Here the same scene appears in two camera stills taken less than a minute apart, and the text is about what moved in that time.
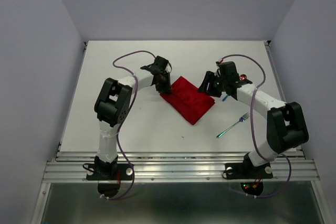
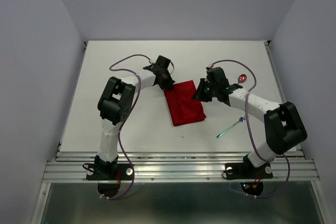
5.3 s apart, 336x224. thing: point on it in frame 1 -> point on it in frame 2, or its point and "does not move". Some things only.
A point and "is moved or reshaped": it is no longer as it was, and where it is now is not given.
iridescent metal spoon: x=242 y=77 does not move
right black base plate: x=248 y=171 does not move
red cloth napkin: x=185 y=98 is moved or reshaped
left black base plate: x=109 y=172 does not move
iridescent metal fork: x=242 y=118 does not move
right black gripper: x=209 y=77 -> x=198 y=95
